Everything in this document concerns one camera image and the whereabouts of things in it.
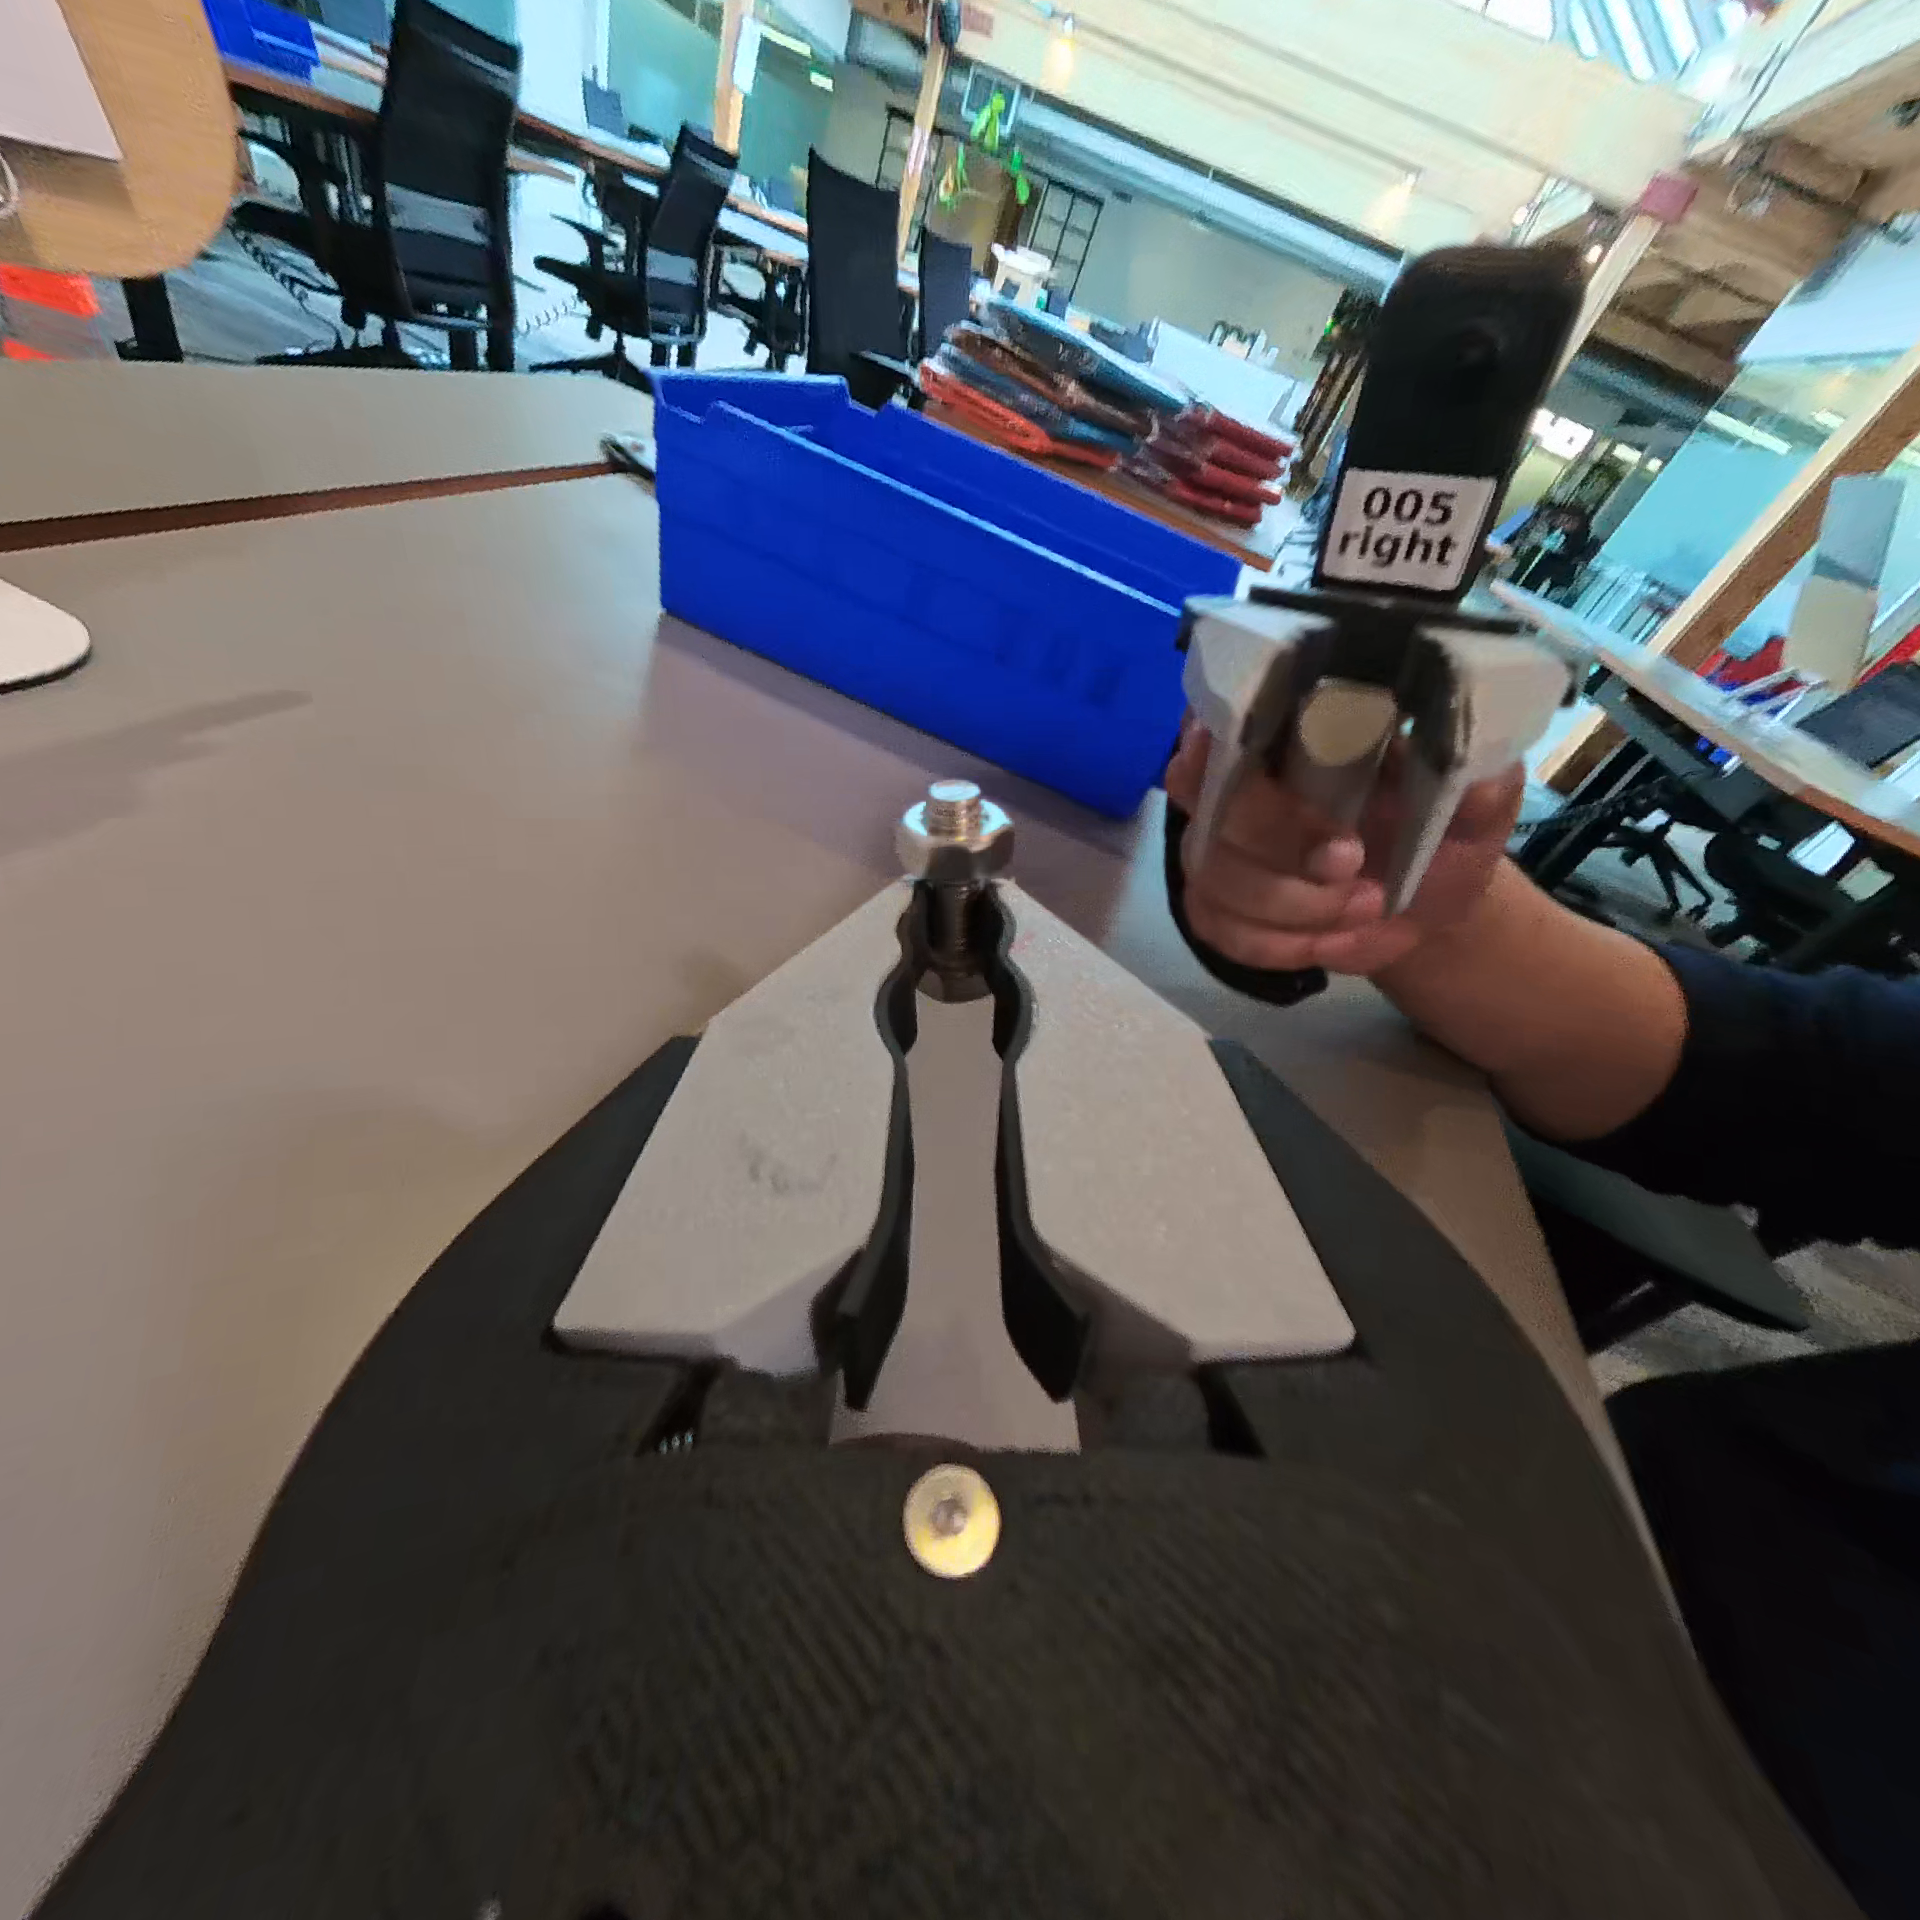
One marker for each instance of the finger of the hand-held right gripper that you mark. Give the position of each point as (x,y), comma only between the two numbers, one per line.
(1238,690)
(1499,705)

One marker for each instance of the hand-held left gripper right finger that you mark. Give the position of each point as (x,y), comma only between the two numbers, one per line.
(1171,1171)

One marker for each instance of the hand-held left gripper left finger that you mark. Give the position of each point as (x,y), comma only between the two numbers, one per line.
(721,1171)

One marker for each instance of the long steel hex bolt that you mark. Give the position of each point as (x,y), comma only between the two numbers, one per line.
(957,934)

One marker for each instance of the blue plastic bin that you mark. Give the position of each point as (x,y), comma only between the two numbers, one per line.
(902,599)

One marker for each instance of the medium steel hex nut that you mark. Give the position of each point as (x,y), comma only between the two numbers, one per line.
(930,857)

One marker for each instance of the person's right forearm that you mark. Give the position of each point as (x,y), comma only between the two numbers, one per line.
(1559,1020)

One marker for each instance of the person's right hand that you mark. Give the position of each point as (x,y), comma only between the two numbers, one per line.
(1319,900)

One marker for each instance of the wooden office desk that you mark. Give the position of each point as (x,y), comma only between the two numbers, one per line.
(1723,705)

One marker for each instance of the stack of folded cloths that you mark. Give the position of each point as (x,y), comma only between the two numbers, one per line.
(1096,404)

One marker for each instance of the white standing card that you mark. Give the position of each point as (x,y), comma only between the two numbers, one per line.
(1846,585)

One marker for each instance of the black office chair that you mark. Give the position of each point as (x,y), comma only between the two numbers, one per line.
(682,211)
(450,135)
(945,283)
(856,254)

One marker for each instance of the grey padded office chair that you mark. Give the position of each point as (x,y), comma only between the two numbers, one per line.
(1681,1243)

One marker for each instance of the green hanging decoration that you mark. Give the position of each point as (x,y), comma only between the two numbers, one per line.
(990,120)

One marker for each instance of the orange traffic cone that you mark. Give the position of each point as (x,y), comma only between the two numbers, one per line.
(45,292)

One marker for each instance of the instruction sign on stand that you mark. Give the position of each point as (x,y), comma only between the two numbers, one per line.
(149,150)

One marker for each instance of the printed instruction sheet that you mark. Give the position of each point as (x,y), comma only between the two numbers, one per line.
(45,76)

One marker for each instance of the wooden post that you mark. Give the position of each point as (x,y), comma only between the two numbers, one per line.
(1770,556)

